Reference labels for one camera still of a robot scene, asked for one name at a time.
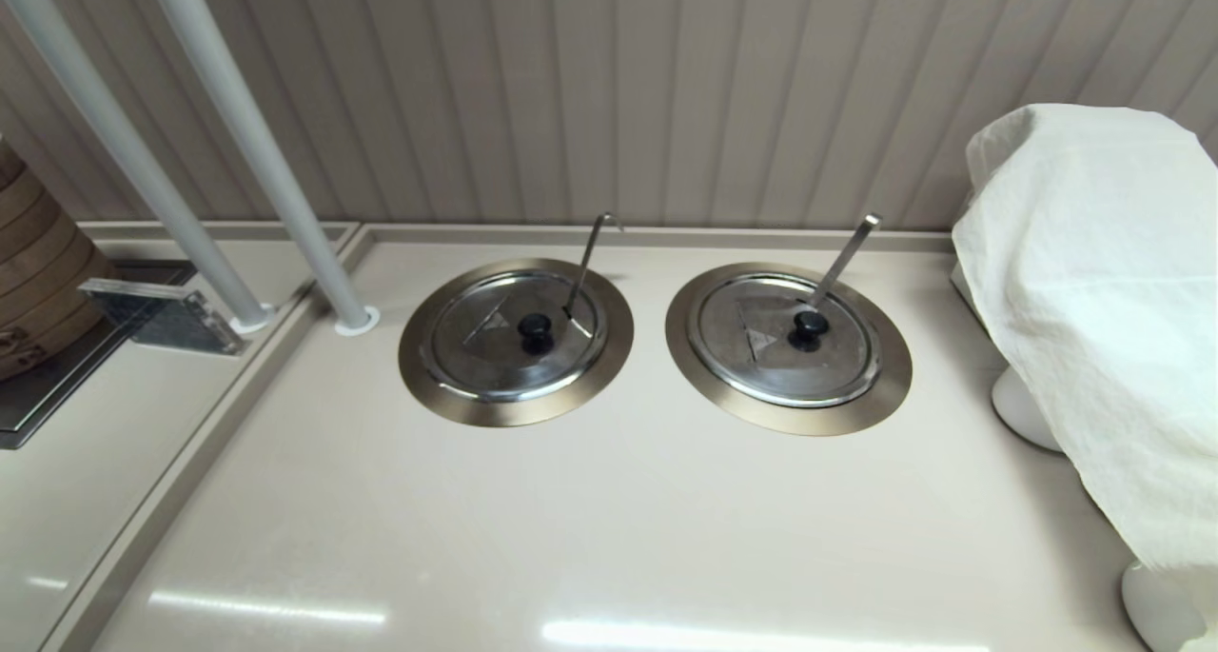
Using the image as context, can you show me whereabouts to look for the steel ladle hooked handle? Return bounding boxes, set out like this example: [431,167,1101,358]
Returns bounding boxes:
[563,212,624,322]

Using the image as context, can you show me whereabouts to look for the steel pot lid black knob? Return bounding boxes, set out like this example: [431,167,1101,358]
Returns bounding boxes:
[686,272,883,408]
[420,269,610,404]

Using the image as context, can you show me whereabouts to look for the white metal pole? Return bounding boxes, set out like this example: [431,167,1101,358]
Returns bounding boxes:
[141,0,381,337]
[0,0,277,335]

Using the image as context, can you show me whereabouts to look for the white round appliance foot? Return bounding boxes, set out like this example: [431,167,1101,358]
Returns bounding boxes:
[991,365,1065,453]
[1121,561,1209,652]

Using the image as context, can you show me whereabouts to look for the white cloth cover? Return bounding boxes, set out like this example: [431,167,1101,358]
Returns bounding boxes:
[953,104,1218,634]

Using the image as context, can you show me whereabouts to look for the bamboo steamer stack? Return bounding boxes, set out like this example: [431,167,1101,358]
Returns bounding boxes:
[0,136,117,383]

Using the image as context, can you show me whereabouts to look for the steel ladle flat handle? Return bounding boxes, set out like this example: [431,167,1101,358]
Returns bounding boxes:
[809,214,883,308]

